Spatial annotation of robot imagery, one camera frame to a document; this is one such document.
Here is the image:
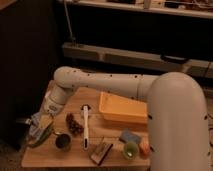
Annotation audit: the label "small metal cup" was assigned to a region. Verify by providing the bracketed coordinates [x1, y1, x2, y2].
[55, 134, 71, 151]

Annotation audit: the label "yellow plastic bin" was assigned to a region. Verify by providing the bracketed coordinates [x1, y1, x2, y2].
[99, 92, 147, 124]

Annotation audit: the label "wooden block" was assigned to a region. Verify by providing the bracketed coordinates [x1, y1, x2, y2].
[90, 139, 113, 166]

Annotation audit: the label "green plastic cup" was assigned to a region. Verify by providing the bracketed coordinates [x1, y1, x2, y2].
[123, 141, 139, 160]

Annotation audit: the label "black cables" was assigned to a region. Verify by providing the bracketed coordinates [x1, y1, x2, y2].
[204, 109, 213, 148]

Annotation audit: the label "dark grape bunch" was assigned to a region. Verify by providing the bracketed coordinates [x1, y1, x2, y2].
[66, 113, 84, 136]

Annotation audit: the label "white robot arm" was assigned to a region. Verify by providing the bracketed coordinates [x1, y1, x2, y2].
[44, 66, 211, 171]

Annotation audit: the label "white handled brush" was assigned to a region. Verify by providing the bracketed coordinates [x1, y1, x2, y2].
[82, 105, 90, 150]

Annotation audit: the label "orange toy block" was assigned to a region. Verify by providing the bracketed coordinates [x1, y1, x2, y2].
[139, 141, 150, 157]

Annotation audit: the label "blue sponge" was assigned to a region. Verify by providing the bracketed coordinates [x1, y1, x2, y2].
[119, 129, 141, 144]

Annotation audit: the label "wooden shelf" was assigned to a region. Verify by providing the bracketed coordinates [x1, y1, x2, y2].
[57, 0, 213, 19]

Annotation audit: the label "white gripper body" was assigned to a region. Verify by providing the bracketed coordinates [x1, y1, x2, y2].
[43, 87, 72, 116]

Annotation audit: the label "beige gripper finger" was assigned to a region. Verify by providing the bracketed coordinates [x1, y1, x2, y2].
[39, 114, 53, 129]

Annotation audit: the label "blue grey folded cloth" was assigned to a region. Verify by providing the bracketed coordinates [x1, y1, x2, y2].
[29, 112, 44, 139]

